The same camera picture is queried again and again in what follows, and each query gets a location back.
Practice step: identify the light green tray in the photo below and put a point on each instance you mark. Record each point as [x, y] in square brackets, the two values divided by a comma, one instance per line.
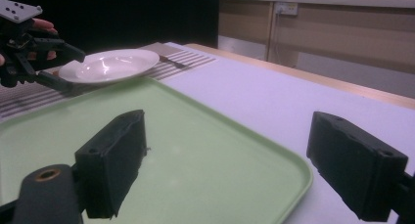
[202, 158]

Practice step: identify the white plate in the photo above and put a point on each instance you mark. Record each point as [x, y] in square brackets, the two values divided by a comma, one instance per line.
[114, 66]

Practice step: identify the white wall socket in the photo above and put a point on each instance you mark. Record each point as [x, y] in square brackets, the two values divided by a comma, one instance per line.
[286, 8]

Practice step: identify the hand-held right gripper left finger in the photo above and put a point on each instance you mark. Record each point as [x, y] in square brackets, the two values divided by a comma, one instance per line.
[111, 158]

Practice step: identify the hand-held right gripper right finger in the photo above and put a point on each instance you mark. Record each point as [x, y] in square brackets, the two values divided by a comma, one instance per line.
[355, 165]

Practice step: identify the striped placemat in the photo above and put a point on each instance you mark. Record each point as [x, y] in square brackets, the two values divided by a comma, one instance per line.
[23, 98]

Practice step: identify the metal fork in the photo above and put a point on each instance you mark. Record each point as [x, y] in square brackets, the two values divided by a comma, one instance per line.
[173, 62]

